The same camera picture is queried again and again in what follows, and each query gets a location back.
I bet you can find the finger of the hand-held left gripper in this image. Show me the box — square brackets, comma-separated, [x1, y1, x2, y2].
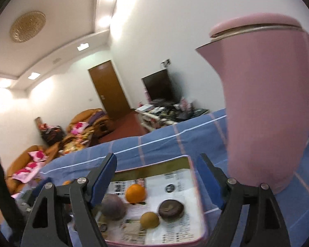
[0, 153, 26, 242]

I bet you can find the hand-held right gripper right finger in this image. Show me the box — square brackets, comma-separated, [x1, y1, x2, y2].
[196, 154, 291, 247]

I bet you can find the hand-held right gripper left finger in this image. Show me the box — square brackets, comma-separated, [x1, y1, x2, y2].
[21, 153, 117, 247]

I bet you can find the grey purple round fruit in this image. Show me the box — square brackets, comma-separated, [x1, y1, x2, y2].
[101, 194, 128, 221]

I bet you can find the pink tin box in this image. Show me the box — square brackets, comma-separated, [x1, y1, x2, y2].
[93, 155, 209, 245]

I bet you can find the pink floral cushion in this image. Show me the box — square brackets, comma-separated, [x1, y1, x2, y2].
[28, 150, 48, 162]
[71, 121, 89, 135]
[12, 163, 42, 183]

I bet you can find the printed paper liner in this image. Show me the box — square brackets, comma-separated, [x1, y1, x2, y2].
[95, 168, 205, 245]

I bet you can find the brown leather sofa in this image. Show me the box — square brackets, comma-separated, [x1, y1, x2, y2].
[6, 144, 61, 195]

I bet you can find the cluttered coffee table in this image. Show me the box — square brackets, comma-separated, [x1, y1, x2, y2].
[58, 131, 96, 156]

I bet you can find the chocolate donut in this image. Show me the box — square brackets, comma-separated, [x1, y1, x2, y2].
[158, 199, 185, 222]

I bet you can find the blue plaid blanket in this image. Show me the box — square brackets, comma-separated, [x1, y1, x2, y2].
[39, 108, 309, 247]

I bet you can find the brown round fruit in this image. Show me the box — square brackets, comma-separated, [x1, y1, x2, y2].
[140, 212, 160, 229]

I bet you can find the brown leather armchair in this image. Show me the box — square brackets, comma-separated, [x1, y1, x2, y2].
[67, 108, 116, 147]

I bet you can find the purple cloth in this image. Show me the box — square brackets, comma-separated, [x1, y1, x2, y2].
[89, 111, 107, 124]

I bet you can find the pile of dark bags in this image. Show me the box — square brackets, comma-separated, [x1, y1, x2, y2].
[40, 125, 66, 147]

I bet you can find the white tv stand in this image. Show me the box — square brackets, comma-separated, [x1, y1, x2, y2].
[135, 103, 210, 132]

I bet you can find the brown wooden door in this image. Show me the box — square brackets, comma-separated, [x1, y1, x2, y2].
[88, 60, 132, 121]

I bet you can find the pink electric kettle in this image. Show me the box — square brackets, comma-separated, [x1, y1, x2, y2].
[196, 12, 309, 195]

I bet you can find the black television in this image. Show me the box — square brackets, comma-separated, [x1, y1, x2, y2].
[141, 69, 182, 103]

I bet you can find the gold round ceiling lamp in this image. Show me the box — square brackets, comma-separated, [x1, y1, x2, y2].
[10, 11, 47, 43]

